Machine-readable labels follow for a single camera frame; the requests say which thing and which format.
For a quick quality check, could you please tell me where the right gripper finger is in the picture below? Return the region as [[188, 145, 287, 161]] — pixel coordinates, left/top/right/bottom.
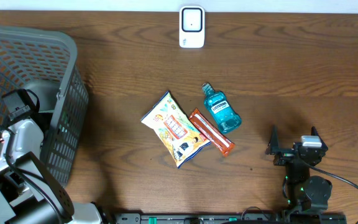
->
[[265, 125, 280, 155], [311, 126, 328, 152]]

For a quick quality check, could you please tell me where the red snack bar wrapper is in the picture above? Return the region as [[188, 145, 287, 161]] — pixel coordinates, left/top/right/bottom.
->
[[189, 108, 235, 157]]

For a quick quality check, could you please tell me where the blue mouthwash bottle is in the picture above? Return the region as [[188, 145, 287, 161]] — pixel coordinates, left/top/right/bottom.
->
[[201, 83, 242, 134]]

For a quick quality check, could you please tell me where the yellow snack bag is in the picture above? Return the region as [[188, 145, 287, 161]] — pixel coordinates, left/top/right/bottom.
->
[[141, 91, 211, 167]]

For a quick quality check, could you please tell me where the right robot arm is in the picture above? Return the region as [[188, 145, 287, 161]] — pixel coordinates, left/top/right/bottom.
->
[[266, 126, 333, 223]]

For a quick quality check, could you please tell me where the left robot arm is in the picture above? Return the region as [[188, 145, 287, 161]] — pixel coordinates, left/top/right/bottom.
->
[[0, 108, 108, 223]]

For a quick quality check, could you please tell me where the white barcode scanner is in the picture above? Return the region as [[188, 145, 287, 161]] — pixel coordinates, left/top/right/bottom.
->
[[179, 6, 205, 49]]

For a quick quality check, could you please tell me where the grey plastic shopping basket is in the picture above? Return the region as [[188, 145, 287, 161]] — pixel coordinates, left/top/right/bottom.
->
[[0, 26, 89, 186]]

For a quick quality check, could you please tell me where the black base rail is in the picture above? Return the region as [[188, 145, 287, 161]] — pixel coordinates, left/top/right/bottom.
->
[[113, 210, 347, 224]]

